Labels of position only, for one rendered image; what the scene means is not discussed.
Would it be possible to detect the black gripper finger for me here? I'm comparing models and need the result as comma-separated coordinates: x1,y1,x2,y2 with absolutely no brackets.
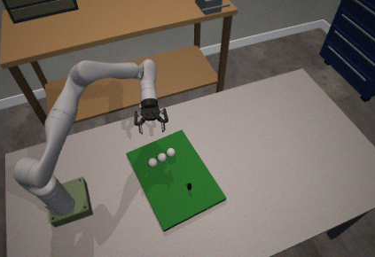
134,111,149,135
152,108,168,132

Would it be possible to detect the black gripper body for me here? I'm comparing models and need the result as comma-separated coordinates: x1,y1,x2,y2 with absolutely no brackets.
141,98,160,121

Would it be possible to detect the white ball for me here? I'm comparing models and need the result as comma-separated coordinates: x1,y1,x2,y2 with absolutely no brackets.
148,158,158,167
167,148,176,157
158,153,167,162

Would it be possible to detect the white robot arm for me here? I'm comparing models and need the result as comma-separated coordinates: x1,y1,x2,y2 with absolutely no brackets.
13,59,158,215

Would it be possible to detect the green flat mat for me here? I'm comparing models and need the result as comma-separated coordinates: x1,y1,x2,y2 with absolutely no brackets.
127,130,226,231

